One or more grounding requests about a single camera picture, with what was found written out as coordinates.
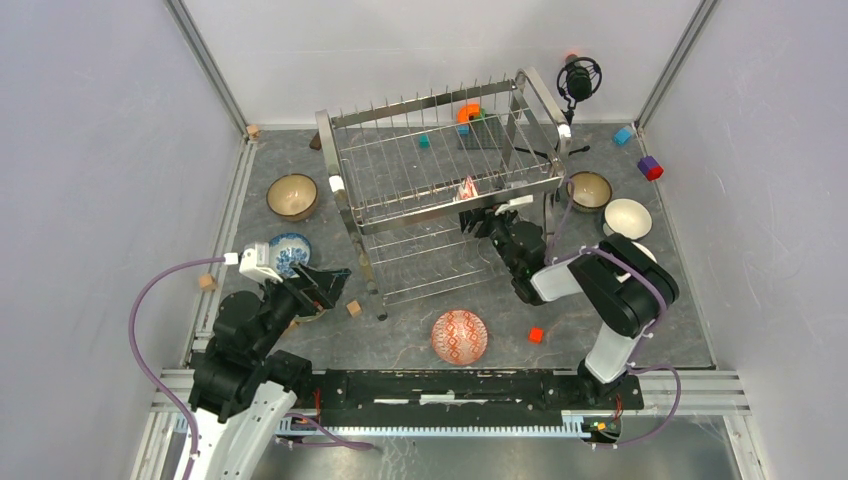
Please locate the copper bowl with floral motif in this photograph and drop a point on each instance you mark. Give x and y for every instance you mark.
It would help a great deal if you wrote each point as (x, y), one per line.
(293, 197)

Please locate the light blue block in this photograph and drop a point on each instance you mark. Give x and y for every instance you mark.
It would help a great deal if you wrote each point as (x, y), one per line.
(623, 135)

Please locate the dark bowl with lattice band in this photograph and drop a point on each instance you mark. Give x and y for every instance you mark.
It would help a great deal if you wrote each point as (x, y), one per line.
(589, 191)

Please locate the wooden cube at left edge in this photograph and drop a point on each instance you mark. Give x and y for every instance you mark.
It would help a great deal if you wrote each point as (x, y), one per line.
(207, 283)

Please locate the white bowl with orange rim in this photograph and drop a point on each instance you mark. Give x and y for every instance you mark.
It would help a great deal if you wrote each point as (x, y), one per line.
(645, 251)

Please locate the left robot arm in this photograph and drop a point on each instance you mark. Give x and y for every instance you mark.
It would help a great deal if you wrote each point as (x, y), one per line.
(242, 387)

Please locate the purple and red block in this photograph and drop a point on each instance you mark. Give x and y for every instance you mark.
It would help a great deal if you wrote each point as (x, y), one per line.
(650, 168)

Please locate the white blue floral bowl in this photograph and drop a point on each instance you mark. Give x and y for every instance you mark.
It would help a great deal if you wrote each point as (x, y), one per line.
(286, 249)

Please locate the red white patterned bowl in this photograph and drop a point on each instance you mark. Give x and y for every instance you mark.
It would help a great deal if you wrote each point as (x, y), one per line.
(467, 189)

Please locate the blue rimmed small bowl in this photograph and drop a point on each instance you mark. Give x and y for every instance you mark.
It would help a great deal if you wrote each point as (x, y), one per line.
(627, 217)

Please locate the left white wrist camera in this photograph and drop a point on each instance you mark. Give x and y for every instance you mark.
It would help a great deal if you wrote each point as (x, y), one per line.
(254, 263)

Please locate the brown block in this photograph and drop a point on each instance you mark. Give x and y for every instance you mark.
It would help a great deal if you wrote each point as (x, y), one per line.
(316, 143)

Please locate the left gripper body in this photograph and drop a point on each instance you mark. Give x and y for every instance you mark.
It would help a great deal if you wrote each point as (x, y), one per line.
(284, 302)

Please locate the grey building baseplate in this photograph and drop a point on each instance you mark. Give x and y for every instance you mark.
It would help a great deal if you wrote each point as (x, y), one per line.
(484, 133)

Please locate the red cube block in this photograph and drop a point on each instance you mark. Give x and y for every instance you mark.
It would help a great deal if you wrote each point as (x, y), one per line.
(536, 335)

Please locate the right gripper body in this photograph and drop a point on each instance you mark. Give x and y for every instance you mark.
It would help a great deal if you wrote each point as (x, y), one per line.
(497, 228)

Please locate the small wooden cube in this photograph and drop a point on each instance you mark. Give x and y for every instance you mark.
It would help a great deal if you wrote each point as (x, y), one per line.
(354, 308)

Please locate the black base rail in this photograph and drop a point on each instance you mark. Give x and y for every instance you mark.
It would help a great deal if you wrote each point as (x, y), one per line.
(460, 398)

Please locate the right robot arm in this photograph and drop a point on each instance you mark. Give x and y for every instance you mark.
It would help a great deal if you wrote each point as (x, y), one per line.
(628, 289)

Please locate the steel two-tier dish rack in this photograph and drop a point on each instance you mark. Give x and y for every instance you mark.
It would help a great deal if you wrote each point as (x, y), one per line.
(397, 200)

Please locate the black microphone on tripod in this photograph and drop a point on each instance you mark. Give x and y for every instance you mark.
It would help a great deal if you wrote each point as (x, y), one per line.
(577, 80)

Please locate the pink patterned bowl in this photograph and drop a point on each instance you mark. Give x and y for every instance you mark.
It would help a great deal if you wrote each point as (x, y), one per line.
(459, 337)

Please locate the orange arch block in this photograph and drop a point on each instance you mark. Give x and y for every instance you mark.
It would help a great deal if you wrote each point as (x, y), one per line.
(469, 113)

